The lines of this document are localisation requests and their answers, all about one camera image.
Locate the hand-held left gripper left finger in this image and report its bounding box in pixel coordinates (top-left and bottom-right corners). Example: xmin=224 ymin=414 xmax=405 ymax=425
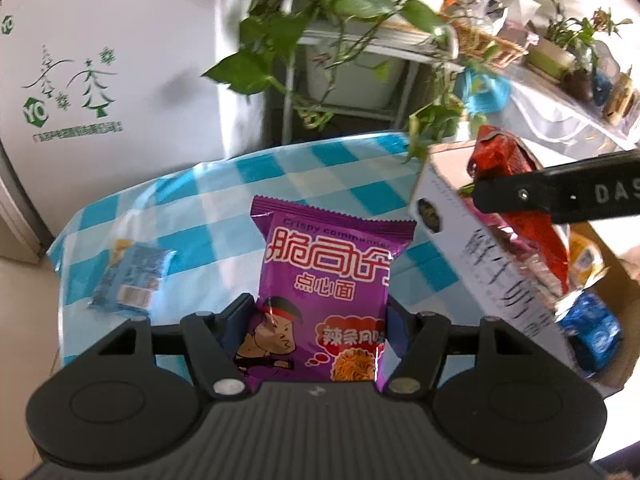
xmin=97 ymin=292 xmax=257 ymax=400

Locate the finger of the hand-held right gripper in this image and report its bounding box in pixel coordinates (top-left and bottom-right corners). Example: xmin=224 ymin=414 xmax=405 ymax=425
xmin=472 ymin=170 xmax=553 ymax=224

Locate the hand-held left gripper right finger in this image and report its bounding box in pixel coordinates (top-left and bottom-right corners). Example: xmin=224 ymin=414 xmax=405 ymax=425
xmin=382 ymin=295 xmax=537 ymax=400

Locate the red snack packet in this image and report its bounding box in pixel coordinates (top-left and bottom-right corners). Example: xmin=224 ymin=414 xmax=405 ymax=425
xmin=467 ymin=125 xmax=572 ymax=307

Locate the yellow snack packet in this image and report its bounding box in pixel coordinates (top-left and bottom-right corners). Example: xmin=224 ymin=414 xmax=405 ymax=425
xmin=569 ymin=239 xmax=607 ymax=287

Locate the cardboard box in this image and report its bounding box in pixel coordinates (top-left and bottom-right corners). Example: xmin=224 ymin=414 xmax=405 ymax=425
xmin=409 ymin=140 xmax=640 ymax=398

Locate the purple noodle snack packet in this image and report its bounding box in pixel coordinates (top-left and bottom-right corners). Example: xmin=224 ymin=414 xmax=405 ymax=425
xmin=235 ymin=195 xmax=417 ymax=395

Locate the shiny blue snack packet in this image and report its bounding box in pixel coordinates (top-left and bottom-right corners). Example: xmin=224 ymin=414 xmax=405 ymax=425
xmin=559 ymin=291 xmax=622 ymax=377

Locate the brown round pot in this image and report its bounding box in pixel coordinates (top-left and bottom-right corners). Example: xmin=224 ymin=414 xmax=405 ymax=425
xmin=561 ymin=69 xmax=594 ymax=102

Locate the light blue snack packet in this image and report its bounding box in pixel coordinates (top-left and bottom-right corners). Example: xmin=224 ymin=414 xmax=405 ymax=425
xmin=89 ymin=240 xmax=174 ymax=317

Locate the blue checked tablecloth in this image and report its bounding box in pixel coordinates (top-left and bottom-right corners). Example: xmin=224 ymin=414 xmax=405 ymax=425
xmin=46 ymin=131 xmax=451 ymax=377

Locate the green potted plant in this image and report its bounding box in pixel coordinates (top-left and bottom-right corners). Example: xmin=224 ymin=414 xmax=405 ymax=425
xmin=527 ymin=7 xmax=633 ymax=82

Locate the wicker basket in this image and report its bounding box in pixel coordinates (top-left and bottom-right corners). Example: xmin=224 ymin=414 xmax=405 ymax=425
xmin=449 ymin=19 xmax=529 ymax=69

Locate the white container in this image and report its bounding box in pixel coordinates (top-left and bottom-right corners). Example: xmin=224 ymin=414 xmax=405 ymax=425
xmin=304 ymin=42 xmax=407 ymax=112

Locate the metal plant rack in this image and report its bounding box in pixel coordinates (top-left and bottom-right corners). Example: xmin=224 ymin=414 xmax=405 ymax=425
xmin=281 ymin=24 xmax=467 ymax=147

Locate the white refrigerator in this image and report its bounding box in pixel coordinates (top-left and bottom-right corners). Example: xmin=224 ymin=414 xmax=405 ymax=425
xmin=0 ymin=0 xmax=237 ymax=266

